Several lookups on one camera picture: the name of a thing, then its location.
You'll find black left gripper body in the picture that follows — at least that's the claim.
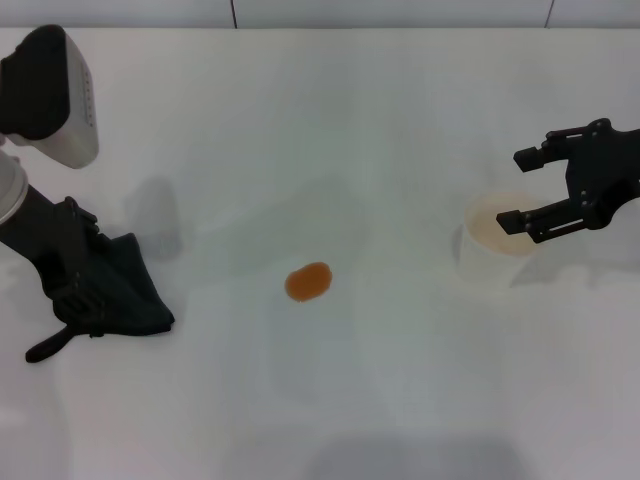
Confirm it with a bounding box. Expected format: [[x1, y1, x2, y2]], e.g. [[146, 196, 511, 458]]
[[0, 184, 87, 301]]

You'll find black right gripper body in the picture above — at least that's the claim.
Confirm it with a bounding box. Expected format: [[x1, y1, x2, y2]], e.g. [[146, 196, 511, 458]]
[[564, 127, 640, 230]]

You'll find dark rag with strap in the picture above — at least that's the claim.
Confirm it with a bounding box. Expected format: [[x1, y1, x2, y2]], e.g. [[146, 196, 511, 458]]
[[25, 232, 176, 364]]

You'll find white paper cup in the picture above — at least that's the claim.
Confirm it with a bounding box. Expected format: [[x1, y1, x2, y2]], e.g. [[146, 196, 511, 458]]
[[457, 192, 541, 289]]

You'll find orange liquid stain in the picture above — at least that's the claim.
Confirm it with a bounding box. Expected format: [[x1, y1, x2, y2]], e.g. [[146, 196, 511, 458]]
[[284, 262, 333, 304]]

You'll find left wrist camera housing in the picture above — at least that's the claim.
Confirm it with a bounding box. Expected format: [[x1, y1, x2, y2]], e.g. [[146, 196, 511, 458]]
[[0, 24, 100, 170]]

